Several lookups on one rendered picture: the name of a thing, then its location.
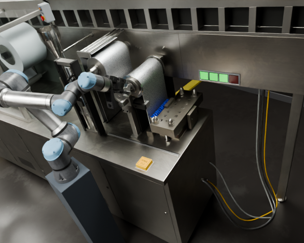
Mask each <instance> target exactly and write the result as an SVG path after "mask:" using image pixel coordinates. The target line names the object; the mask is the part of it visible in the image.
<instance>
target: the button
mask: <svg viewBox="0 0 304 243"><path fill-rule="evenodd" d="M152 163H153V162H152V160H151V159H149V158H146V157H143V156H142V157H141V159H140V160H139V161H138V162H137V164H136V167H137V168H140V169H143V170H145V171H147V170H148V168H149V167H150V165H151V164H152Z"/></svg>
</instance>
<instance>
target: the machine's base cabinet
mask: <svg viewBox="0 0 304 243"><path fill-rule="evenodd" d="M46 142H47V140H44V139H42V138H39V137H37V136H34V135H31V134H29V133H26V132H24V131H21V130H18V129H16V128H13V127H11V126H8V125H6V124H4V123H1V122H0V156H1V157H3V158H5V159H7V160H9V161H11V162H13V163H14V164H16V165H18V166H20V167H22V168H24V169H26V170H28V171H30V172H32V173H34V174H36V175H38V176H40V177H42V178H44V179H46V178H45V176H47V175H48V174H49V173H51V172H52V171H53V170H52V168H51V166H50V165H49V163H48V161H47V160H46V159H45V157H44V155H43V153H42V148H43V146H44V144H45V143H46ZM69 156H70V157H74V158H75V159H76V160H78V161H79V162H80V163H81V164H83V165H84V166H85V167H87V168H88V169H89V170H90V171H91V173H92V175H93V177H94V179H95V181H96V183H97V185H98V188H99V190H100V192H101V194H102V196H103V198H104V200H105V202H106V204H107V206H108V208H109V210H110V212H111V213H112V214H114V215H116V216H118V217H120V218H122V219H124V220H126V221H127V222H129V223H131V224H133V225H135V226H137V227H139V228H141V229H143V230H145V231H147V232H149V233H151V234H153V235H155V236H157V237H159V238H161V239H163V240H165V241H166V242H168V243H187V242H188V240H189V238H190V236H191V234H192V233H193V231H194V229H195V227H196V225H197V223H198V221H199V219H200V217H201V215H202V213H203V211H204V209H205V207H206V205H207V203H208V201H209V199H210V197H211V196H212V194H213V192H212V190H211V189H210V188H209V187H208V186H207V185H206V184H205V183H203V182H201V178H203V179H204V180H206V179H208V180H209V181H210V182H211V183H212V184H214V185H215V186H217V174H216V168H215V167H214V166H213V165H211V164H210V163H208V160H209V161H210V162H211V163H213V164H214V165H216V159H215V143H214V127H213V115H212V116H211V118H210V119H209V121H208V122H207V124H206V125H205V127H204V128H203V130H202V131H201V133H200V134H199V136H198V137H197V139H196V140H195V142H194V143H193V145H192V146H191V147H190V149H189V150H188V152H187V153H186V155H185V156H184V158H183V159H182V161H181V162H180V164H179V165H178V167H177V168H176V170H175V172H174V173H173V175H172V176H171V178H170V179H169V180H168V182H167V183H166V185H165V186H163V185H160V184H157V183H155V182H152V181H150V180H147V179H145V178H142V177H140V176H137V175H134V174H132V173H129V172H127V171H124V170H122V169H119V168H116V167H114V166H111V165H109V164H106V163H104V162H101V161H98V160H96V159H93V158H90V157H88V156H85V155H83V154H80V153H78V152H75V151H73V150H71V152H70V153H69ZM46 180H47V179H46Z"/></svg>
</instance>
